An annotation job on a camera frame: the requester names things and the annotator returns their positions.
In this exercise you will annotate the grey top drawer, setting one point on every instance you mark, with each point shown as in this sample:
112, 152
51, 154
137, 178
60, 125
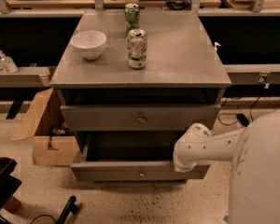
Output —
90, 118

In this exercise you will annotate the clear sanitizer bottle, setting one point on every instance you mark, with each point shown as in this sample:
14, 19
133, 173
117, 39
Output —
7, 63

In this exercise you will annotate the white ceramic bowl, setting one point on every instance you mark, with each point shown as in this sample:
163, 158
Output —
89, 44

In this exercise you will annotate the white pump dispenser top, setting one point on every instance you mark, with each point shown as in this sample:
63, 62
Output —
216, 46

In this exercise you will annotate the grey drawer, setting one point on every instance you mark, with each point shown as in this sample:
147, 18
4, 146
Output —
90, 118
130, 157

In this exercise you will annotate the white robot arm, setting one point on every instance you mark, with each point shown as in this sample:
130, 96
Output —
254, 154

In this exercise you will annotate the white green soda can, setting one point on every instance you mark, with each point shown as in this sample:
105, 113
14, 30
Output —
137, 48

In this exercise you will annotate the grey metal shelf rail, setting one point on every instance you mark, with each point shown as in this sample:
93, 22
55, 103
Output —
26, 77

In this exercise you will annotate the open cardboard box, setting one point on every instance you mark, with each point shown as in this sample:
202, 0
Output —
43, 123

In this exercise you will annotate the grey drawer cabinet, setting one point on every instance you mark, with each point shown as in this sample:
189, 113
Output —
182, 66

